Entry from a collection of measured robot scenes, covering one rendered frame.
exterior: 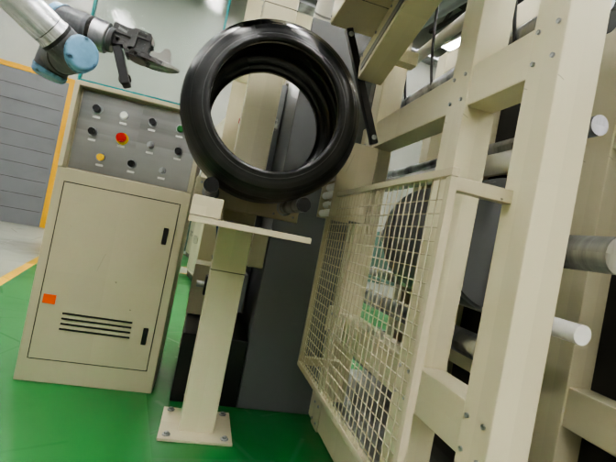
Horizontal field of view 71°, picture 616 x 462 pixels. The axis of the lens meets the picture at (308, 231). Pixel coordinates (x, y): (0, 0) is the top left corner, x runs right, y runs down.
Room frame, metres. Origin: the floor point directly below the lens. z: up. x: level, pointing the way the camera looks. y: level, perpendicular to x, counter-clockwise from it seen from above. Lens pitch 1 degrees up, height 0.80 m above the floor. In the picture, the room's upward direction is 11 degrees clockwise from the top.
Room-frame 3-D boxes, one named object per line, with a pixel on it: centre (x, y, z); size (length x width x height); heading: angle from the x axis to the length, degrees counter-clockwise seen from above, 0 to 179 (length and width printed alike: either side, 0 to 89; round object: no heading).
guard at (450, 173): (1.31, -0.17, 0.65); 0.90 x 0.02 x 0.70; 13
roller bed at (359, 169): (1.76, -0.12, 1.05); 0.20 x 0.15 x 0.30; 13
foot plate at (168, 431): (1.70, 0.28, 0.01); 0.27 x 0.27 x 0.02; 13
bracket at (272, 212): (1.63, 0.24, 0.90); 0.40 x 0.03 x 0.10; 103
